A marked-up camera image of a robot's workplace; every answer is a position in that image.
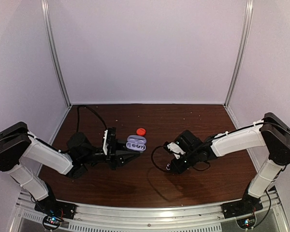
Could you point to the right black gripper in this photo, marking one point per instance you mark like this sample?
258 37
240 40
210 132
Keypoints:
175 166

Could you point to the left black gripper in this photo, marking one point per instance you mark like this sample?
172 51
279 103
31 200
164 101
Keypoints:
116 148

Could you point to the grey oval puck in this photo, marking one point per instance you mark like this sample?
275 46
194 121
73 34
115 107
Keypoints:
133 140

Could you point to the red earbud charging case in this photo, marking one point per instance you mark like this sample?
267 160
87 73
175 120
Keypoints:
141 131

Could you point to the purple earbud with red hook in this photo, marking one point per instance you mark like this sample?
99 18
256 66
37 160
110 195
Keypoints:
140 147

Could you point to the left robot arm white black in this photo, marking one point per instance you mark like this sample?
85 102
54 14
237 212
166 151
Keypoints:
17 142

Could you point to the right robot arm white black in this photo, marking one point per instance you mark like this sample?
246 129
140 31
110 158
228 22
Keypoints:
270 132

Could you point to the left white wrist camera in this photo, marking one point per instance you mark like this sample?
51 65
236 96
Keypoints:
105 143

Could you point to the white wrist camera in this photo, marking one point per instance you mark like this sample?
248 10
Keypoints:
105 143
175 150

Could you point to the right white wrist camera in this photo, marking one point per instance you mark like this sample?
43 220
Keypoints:
175 150

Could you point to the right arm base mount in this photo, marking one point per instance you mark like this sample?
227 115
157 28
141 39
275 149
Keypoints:
243 210

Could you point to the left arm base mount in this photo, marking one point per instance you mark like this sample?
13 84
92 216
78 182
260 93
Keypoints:
55 211

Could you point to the front aluminium rail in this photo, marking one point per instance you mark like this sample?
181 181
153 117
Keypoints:
93 218

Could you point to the left aluminium frame post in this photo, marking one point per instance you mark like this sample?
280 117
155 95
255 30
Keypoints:
53 51

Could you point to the aluminium frame post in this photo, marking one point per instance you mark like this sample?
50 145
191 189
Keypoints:
53 51
241 50

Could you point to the right aluminium frame post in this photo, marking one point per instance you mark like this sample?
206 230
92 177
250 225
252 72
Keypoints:
241 50

